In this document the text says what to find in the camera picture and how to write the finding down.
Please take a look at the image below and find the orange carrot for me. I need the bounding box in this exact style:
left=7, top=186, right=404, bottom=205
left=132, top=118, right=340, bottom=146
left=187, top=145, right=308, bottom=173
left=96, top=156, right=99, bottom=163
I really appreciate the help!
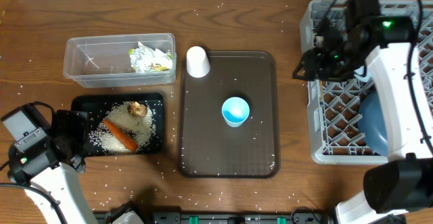
left=103, top=119, right=138, bottom=152

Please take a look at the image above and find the light blue plastic cup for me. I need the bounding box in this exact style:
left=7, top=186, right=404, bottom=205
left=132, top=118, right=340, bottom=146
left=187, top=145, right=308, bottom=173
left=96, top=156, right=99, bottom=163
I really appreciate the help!
left=221, top=97, right=250, bottom=127

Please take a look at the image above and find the dark blue plate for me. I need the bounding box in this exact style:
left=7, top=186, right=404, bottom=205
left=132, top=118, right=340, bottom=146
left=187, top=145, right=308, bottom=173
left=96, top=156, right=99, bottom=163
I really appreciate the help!
left=357, top=91, right=388, bottom=156

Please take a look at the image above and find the pile of white rice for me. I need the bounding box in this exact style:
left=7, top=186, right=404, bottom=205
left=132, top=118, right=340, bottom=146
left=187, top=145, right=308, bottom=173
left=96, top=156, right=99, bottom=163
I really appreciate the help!
left=89, top=101, right=156, bottom=154

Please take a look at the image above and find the dried brown mushroom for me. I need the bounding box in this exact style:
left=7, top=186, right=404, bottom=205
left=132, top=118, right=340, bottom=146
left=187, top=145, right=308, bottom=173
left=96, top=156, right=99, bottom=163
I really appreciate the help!
left=127, top=102, right=147, bottom=118

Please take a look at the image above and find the foil snack wrapper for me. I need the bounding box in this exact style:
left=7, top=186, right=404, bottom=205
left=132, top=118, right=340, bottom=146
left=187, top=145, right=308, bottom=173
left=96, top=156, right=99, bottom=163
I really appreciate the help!
left=129, top=46, right=173, bottom=74

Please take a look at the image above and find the wooden chopstick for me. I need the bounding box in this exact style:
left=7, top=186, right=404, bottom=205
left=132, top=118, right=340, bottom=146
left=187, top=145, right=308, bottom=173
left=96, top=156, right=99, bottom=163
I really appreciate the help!
left=319, top=81, right=323, bottom=100
left=315, top=35, right=324, bottom=47

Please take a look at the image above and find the light blue bowl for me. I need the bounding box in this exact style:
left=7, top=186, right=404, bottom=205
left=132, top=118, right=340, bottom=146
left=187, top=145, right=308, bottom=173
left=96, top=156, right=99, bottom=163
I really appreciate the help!
left=354, top=66, right=373, bottom=83

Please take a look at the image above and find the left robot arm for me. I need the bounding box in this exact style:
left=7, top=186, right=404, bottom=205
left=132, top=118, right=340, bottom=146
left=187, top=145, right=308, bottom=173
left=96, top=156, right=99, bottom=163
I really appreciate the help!
left=1, top=104, right=97, bottom=223

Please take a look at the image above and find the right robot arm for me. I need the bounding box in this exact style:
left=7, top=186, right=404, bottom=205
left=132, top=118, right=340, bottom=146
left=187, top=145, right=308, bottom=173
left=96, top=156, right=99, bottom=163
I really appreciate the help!
left=293, top=16, right=432, bottom=223

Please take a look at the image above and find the black waste tray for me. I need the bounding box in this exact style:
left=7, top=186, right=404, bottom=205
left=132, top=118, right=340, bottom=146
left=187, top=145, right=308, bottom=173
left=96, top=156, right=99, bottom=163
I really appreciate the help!
left=71, top=93, right=164, bottom=157

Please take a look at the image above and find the grey dishwasher rack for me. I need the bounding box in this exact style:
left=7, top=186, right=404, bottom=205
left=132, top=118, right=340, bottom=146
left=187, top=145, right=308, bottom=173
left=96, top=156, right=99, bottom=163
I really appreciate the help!
left=306, top=0, right=432, bottom=164

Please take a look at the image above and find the clear plastic bin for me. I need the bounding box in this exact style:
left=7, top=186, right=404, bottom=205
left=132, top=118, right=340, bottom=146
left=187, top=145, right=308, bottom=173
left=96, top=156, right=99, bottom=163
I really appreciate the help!
left=64, top=33, right=177, bottom=88

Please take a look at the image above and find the white plastic cup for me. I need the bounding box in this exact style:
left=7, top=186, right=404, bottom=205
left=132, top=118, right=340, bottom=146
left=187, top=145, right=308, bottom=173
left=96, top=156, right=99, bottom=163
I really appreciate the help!
left=186, top=46, right=210, bottom=78

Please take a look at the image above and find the dark brown serving tray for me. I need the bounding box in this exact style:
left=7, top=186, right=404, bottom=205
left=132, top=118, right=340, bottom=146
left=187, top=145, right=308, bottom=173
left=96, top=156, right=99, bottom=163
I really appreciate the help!
left=177, top=51, right=279, bottom=179

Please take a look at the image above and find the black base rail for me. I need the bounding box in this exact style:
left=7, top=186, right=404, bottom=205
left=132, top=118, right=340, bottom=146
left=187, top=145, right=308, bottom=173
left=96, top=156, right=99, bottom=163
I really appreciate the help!
left=93, top=202, right=337, bottom=224

